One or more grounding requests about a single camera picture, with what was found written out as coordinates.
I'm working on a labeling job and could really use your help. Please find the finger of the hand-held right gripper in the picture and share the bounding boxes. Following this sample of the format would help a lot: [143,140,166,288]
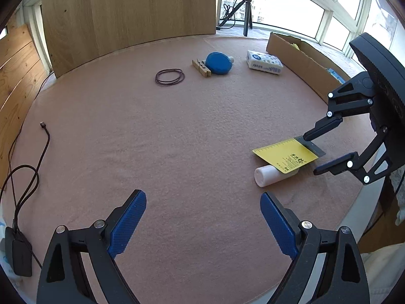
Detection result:
[313,127,393,186]
[303,73,375,142]

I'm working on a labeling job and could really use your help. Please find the black usb cable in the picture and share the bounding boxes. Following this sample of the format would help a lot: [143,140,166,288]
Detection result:
[0,122,51,229]

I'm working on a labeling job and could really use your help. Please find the white power strip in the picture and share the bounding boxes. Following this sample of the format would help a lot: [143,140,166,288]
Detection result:
[0,215,15,279]

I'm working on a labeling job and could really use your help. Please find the brown hair ties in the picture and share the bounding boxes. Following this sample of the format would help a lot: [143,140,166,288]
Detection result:
[155,68,185,85]

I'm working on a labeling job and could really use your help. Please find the white lip balm tube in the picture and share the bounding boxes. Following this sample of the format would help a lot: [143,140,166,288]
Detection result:
[255,164,301,187]

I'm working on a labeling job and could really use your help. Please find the patterned tissue pack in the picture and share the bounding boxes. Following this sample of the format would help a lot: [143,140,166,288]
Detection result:
[247,50,284,75]

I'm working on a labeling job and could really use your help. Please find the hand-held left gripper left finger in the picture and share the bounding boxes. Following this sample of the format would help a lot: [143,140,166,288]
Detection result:
[36,189,148,304]

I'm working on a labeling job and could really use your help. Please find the yellow card scraper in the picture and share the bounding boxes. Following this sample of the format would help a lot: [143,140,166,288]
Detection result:
[252,136,326,174]

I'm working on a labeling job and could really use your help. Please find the wooden clothespin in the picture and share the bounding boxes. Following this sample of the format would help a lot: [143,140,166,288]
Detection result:
[192,59,212,78]

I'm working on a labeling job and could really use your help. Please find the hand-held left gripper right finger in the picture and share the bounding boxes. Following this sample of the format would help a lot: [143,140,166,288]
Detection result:
[260,192,371,304]

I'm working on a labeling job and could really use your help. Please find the wooden slat panel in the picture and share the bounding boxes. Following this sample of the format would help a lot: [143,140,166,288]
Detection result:
[0,22,53,191]

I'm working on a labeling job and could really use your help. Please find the cardboard box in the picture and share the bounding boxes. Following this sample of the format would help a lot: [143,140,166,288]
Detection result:
[266,32,352,105]

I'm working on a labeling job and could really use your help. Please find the black tripod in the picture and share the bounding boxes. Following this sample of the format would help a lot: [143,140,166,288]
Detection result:
[218,0,254,37]

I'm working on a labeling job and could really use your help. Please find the blue round case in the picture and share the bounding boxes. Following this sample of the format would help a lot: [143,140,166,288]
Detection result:
[205,52,233,75]

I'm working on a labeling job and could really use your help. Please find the black power adapter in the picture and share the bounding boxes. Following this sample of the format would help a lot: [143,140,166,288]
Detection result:
[5,226,33,277]

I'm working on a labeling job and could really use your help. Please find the large wooden board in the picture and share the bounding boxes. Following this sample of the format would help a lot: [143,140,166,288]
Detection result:
[42,0,222,78]

